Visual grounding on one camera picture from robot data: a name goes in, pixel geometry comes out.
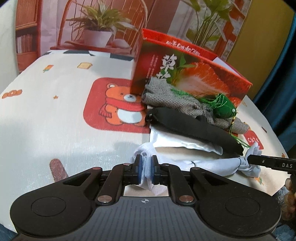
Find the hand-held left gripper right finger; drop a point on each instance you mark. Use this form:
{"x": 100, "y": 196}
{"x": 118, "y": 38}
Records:
{"x": 154, "y": 169}

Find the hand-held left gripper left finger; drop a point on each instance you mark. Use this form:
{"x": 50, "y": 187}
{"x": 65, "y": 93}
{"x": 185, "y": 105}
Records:
{"x": 138, "y": 168}

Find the grey knitted glove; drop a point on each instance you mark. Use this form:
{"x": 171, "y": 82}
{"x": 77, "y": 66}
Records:
{"x": 238, "y": 127}

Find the wooden board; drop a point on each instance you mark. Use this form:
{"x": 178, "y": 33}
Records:
{"x": 259, "y": 46}

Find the green sachet with tassel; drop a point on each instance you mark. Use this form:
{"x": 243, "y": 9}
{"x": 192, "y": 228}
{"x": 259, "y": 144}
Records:
{"x": 223, "y": 110}

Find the grey mesh sock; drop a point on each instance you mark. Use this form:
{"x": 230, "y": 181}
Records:
{"x": 166, "y": 95}

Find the red strawberry print cardboard box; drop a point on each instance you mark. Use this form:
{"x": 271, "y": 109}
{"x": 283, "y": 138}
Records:
{"x": 185, "y": 69}

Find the white sock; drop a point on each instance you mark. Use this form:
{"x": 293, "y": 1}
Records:
{"x": 208, "y": 165}

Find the orange fuzzy garment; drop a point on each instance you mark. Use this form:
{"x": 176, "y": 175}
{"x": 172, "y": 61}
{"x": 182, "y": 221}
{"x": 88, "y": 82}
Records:
{"x": 291, "y": 199}

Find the teal curtain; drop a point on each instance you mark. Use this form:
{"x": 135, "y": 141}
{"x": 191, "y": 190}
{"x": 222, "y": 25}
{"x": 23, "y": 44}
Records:
{"x": 284, "y": 92}

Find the printed room scene backdrop cloth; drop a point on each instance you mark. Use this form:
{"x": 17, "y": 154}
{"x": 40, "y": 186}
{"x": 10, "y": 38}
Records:
{"x": 57, "y": 23}

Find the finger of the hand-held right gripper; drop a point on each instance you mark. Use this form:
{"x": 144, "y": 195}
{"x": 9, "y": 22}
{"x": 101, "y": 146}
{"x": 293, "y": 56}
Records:
{"x": 261, "y": 161}

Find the white plastic packet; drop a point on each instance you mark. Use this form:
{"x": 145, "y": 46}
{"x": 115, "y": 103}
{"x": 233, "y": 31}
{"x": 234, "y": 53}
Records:
{"x": 166, "y": 139}

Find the cartoon print tablecloth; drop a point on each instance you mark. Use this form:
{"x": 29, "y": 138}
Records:
{"x": 57, "y": 120}

